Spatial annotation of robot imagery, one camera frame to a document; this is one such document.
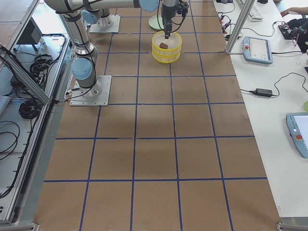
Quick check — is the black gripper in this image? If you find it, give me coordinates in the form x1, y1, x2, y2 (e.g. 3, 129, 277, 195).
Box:
161, 8, 176, 39

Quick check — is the yellow bamboo steamer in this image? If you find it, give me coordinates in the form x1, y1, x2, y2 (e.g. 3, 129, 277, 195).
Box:
152, 31, 182, 56
152, 50, 180, 64

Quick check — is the red-brown bun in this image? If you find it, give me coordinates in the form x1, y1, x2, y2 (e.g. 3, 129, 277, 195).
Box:
159, 42, 168, 50

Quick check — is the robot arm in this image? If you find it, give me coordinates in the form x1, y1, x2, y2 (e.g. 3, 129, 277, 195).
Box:
45, 0, 141, 93
82, 0, 186, 39

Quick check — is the light green plate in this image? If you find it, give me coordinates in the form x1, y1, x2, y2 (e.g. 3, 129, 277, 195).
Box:
148, 15, 164, 30

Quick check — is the black power adapter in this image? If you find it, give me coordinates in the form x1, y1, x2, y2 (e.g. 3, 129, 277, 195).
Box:
254, 88, 273, 97

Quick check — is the teach pendant with red button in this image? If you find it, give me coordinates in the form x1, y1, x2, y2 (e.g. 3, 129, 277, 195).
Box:
286, 113, 308, 158

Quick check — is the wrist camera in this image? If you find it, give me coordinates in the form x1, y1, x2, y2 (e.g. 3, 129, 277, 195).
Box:
176, 0, 189, 18

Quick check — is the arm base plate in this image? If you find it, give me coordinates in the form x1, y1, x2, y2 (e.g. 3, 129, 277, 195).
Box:
90, 15, 121, 34
69, 75, 112, 106

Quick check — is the aluminium frame post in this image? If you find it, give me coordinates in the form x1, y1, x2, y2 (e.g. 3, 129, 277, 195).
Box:
225, 0, 255, 55

